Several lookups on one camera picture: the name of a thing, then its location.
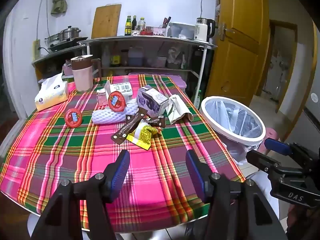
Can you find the white plastic tub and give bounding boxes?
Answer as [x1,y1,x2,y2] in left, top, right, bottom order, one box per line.
[150,56,167,68]

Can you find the pink utensil box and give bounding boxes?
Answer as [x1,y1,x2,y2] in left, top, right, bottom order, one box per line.
[152,26,167,37]

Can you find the red jelly cup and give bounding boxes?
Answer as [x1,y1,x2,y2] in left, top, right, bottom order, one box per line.
[107,91,127,112]
[64,108,83,127]

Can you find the crumpled plastic bags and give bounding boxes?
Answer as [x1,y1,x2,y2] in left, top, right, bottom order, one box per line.
[167,47,187,69]

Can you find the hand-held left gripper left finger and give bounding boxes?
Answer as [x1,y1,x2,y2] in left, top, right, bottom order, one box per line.
[31,149,130,240]

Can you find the white yellow tissue pack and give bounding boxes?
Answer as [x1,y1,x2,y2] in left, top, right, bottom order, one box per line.
[34,73,69,111]

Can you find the small pink box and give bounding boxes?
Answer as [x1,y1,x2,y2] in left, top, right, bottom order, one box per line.
[96,88,109,107]

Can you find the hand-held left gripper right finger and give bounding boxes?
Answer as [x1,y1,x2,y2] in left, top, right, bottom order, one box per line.
[185,149,288,240]

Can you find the low side counter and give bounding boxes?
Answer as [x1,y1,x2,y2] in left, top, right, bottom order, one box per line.
[31,45,83,80]

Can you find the wooden door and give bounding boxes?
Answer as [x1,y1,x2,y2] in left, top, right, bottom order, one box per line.
[205,0,270,107]

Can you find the long brown coffee sachet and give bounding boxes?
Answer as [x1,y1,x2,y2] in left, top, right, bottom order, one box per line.
[111,105,145,145]

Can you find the steel pot with lid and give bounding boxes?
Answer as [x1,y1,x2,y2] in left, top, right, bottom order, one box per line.
[60,26,82,41]

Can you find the purple milk carton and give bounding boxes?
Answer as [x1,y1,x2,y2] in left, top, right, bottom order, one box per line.
[136,85,170,118]

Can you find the oil bottle yellow label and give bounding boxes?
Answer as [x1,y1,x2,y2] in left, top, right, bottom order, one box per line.
[110,47,122,67]

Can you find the wooden cutting board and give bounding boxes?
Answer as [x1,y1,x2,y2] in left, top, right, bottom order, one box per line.
[91,4,122,39]

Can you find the short brown coffee sachet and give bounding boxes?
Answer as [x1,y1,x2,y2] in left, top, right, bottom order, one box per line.
[145,115,165,128]

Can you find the pink pitcher with brown lid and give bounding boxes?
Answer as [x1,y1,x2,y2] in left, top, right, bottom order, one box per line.
[71,54,102,92]

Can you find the plastic jug dark liquid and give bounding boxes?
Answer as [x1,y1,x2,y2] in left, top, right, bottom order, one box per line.
[127,47,144,67]

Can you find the green bottle yellow label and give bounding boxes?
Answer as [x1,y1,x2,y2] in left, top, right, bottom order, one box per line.
[124,15,132,36]

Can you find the clear plastic storage container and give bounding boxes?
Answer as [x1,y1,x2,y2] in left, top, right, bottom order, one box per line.
[168,22,196,40]

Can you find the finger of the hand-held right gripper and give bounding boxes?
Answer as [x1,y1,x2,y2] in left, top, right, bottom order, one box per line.
[264,138,320,167]
[246,149,308,180]

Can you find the translucent plastic bin liner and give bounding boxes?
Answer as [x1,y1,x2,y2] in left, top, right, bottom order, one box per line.
[204,99,263,167]

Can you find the person's leg grey trousers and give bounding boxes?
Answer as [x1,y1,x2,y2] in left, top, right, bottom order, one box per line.
[249,175,279,219]

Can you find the pink plastic stool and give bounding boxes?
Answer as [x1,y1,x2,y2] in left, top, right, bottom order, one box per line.
[259,127,280,155]

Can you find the white foam fruit net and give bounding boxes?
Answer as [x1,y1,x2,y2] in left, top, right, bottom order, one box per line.
[91,104,140,125]

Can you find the white wall cable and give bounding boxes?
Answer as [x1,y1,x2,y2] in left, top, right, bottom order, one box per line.
[37,0,49,40]

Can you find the white yogurt cup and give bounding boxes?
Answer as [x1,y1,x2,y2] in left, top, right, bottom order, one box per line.
[104,80,133,103]

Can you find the white black electric kettle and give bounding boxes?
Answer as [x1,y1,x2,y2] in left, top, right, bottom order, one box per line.
[194,17,216,42]

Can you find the metal door lock handle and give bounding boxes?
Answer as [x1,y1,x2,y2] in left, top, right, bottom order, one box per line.
[217,22,234,40]

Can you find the clear plastic bottle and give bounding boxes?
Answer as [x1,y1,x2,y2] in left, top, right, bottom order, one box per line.
[101,45,110,67]

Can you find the white round trash bin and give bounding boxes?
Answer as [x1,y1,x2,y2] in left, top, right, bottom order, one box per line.
[199,96,266,165]

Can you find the white green paper wrapper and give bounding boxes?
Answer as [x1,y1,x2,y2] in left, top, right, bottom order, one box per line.
[166,94,194,125]

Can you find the pink green plaid tablecloth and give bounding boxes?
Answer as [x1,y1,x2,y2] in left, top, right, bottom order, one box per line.
[0,74,247,233]

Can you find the metal kitchen shelf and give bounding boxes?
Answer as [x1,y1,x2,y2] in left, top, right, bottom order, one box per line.
[77,35,218,100]

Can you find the yellow snack packet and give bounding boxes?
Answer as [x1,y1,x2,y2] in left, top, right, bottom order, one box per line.
[126,122,160,151]

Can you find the steel pan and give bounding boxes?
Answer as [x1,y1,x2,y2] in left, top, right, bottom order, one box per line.
[44,33,63,47]

